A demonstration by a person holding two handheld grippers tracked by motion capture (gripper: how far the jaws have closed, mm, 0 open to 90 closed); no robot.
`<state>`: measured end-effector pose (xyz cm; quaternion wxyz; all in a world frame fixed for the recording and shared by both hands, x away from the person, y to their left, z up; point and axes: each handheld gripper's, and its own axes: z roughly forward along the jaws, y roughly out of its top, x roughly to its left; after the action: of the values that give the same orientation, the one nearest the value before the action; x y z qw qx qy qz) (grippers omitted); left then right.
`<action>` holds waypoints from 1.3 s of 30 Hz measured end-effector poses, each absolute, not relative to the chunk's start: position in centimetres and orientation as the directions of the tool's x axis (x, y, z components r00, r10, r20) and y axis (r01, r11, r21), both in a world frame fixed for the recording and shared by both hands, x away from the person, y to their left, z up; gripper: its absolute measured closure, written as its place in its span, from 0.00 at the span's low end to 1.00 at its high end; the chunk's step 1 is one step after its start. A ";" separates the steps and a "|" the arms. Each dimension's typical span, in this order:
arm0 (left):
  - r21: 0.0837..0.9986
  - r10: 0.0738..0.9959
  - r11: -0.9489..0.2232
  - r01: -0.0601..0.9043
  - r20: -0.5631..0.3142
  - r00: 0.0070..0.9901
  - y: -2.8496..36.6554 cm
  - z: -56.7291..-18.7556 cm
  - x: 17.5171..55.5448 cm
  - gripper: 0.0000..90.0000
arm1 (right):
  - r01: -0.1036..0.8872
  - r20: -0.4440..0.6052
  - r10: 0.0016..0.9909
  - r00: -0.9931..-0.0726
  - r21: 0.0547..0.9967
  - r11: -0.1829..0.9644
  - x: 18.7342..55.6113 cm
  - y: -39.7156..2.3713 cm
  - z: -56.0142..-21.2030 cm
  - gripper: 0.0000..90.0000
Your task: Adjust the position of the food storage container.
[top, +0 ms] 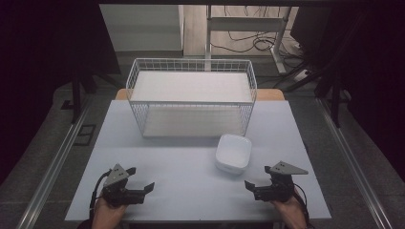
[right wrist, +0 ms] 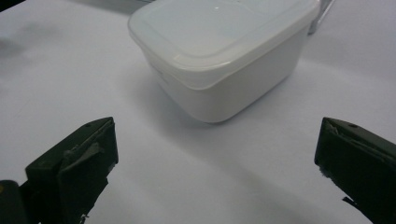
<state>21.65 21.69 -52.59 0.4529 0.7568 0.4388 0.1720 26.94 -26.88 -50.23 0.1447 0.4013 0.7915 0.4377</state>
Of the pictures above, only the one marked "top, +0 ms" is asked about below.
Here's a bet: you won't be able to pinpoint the white wire basket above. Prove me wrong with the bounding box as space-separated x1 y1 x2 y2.
125 57 258 138

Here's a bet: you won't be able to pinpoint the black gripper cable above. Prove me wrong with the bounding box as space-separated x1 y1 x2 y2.
292 182 312 227
88 169 113 223

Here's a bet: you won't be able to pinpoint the white metal desk frame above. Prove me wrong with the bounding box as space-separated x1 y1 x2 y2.
204 4 293 76

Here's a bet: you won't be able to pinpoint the white square bowl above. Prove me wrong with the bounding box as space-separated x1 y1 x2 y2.
214 133 253 176

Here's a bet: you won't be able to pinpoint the white power strip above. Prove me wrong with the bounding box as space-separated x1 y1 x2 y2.
291 69 310 83

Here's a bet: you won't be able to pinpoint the black stand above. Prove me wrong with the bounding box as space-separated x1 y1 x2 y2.
70 71 98 125
329 71 345 129

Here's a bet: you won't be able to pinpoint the person's left hand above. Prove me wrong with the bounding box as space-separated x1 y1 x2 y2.
91 194 129 229

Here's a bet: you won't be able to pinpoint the brown wooden board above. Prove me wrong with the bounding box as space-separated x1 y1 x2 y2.
114 88 287 102

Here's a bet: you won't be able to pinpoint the black floor cables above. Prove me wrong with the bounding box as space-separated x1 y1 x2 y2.
209 5 309 55

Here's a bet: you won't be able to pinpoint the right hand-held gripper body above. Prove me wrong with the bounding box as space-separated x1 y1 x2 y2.
253 160 309 203

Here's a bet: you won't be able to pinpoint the aluminium floor rail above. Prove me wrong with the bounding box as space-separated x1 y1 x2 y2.
14 94 94 229
314 96 395 229

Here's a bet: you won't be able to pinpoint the person's right hand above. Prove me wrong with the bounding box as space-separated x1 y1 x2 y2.
270 192 309 229

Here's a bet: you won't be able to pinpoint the black curtain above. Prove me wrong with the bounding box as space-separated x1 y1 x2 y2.
289 0 405 184
0 0 122 187

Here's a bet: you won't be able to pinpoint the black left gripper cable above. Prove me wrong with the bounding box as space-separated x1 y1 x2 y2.
88 169 113 223

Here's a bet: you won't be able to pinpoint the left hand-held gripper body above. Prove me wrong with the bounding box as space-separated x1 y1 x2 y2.
100 163 146 208

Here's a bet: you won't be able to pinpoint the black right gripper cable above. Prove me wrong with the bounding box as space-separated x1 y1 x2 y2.
292 182 312 227

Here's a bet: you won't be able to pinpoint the white cabinet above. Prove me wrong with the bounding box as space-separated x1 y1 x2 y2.
98 4 185 53

